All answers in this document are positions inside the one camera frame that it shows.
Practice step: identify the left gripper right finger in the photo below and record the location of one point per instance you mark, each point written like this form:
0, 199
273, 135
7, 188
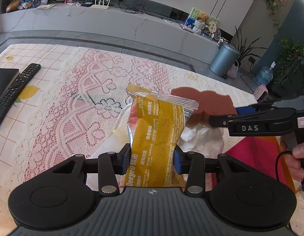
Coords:
196, 166

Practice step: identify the blue water jug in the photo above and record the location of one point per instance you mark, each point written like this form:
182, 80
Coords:
265, 75

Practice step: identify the red gift box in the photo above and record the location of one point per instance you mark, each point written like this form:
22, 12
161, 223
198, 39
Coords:
257, 152

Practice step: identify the brown sponge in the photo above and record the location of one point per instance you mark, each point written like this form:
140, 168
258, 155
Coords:
210, 104

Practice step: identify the orange cardboard box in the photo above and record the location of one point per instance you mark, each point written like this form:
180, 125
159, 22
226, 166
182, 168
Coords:
283, 171

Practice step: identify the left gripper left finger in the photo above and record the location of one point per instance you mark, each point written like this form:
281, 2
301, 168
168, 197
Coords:
107, 166

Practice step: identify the pink small heater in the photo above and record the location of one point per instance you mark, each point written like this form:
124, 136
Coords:
260, 93

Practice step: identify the lace tablecloth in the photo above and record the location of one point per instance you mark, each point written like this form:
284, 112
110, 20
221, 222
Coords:
76, 114

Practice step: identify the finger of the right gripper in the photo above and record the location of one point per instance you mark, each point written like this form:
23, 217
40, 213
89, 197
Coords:
245, 110
221, 121

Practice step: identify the right hand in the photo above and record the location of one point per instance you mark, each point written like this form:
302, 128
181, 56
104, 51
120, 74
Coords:
293, 162

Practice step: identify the yellow snack packet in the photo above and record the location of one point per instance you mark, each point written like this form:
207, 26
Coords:
156, 122

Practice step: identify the potted green plant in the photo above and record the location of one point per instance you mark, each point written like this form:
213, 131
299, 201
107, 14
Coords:
244, 48

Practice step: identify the black remote control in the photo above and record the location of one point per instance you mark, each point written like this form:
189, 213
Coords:
15, 87

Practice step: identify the grey tv console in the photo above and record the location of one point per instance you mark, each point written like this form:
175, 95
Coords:
113, 22

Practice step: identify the black flat box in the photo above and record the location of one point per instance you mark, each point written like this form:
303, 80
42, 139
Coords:
6, 77

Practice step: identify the blue metal trash bin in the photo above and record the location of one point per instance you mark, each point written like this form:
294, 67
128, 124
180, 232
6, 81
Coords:
224, 59

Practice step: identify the white crumpled cloth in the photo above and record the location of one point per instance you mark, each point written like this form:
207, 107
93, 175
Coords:
206, 140

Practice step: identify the white wifi router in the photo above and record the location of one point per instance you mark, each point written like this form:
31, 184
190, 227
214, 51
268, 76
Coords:
101, 4

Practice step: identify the teddy bear decoration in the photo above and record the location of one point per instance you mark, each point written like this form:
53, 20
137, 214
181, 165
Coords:
202, 17

